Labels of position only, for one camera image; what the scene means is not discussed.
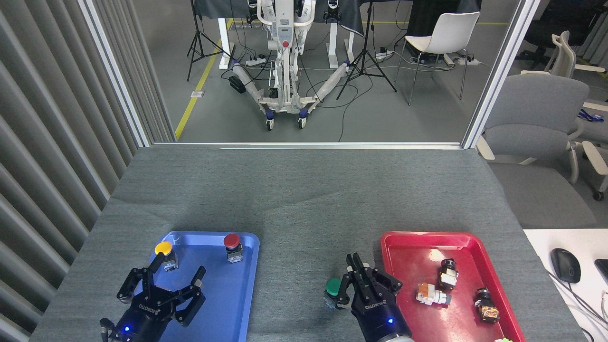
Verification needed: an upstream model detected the white and orange switch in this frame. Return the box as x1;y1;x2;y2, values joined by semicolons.
416;283;452;306

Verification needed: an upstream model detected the white stand on wheels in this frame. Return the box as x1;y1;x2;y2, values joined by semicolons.
232;0;352;131

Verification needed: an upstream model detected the grey felt table cover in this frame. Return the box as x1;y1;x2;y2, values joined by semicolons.
28;145;587;342

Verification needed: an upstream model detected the yellow push button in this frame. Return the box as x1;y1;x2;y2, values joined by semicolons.
155;241;179;272

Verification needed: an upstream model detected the black switch with orange base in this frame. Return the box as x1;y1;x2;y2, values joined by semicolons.
474;287;500;323

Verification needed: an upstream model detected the white-armed office chair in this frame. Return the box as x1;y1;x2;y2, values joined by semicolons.
582;140;608;201

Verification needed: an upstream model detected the white-legged desk with black cloth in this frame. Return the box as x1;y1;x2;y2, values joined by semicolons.
192;0;366;69

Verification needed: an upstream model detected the black computer mouse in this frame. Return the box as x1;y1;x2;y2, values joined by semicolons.
550;248;581;284

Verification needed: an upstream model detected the silver horizontal rail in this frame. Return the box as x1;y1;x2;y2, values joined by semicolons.
152;141;468;150

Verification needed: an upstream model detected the grey office chair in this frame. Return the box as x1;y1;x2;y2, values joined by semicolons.
476;74;590;186

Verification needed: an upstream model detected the black and white switch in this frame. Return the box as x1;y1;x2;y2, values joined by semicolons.
438;259;459;290

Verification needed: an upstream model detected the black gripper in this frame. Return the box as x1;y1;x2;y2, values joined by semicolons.
110;252;208;342
337;253;413;342

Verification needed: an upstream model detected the red push button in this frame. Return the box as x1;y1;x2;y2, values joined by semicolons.
223;233;244;263

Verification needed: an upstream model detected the red plastic tray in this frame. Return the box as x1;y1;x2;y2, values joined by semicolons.
380;231;526;342

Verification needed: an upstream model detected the silver post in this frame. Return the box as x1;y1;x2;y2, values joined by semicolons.
462;0;542;149
77;0;152;148

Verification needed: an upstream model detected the black office chair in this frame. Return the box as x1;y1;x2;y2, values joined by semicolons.
515;0;608;60

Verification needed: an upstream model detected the green push button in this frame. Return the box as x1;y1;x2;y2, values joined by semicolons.
324;278;343;310

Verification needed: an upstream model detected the blue lanyard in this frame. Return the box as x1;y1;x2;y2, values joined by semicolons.
577;108;605;123

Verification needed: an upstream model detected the black tripod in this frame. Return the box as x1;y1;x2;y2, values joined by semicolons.
187;0;232;81
336;0;398;100

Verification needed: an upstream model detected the white desk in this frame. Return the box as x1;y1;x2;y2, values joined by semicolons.
522;229;608;342

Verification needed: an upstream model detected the white office chair with headrest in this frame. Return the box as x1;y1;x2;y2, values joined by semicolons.
521;31;606;79

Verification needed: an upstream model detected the white plastic chair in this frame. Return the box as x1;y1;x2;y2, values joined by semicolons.
394;11;481;106

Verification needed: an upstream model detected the blue plastic tray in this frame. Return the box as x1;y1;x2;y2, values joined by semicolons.
116;231;260;342

